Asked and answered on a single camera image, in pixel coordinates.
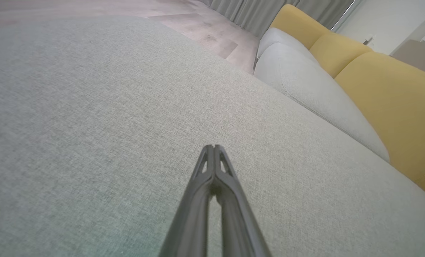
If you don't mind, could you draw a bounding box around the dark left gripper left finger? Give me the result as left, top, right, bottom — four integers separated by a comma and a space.
159, 144, 216, 257

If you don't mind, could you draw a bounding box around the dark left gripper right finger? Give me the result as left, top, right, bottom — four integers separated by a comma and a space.
215, 144, 272, 257

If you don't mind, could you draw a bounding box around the grey fabric sofa seat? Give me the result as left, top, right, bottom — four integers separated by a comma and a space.
0, 16, 425, 257

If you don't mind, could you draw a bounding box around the large grey sofa seat cushion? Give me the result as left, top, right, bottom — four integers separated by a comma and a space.
253, 42, 391, 163

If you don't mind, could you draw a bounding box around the small grey sofa seat cushion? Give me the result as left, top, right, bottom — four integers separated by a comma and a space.
257, 27, 320, 65

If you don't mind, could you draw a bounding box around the yellow sofa back cushion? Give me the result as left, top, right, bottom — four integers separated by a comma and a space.
335, 52, 425, 204
309, 32, 374, 79
269, 4, 331, 51

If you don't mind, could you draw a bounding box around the grey curtain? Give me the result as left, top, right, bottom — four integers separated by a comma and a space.
198, 0, 356, 38

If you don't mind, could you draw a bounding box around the grey brown cabinet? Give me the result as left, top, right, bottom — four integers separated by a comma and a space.
390, 39, 425, 79

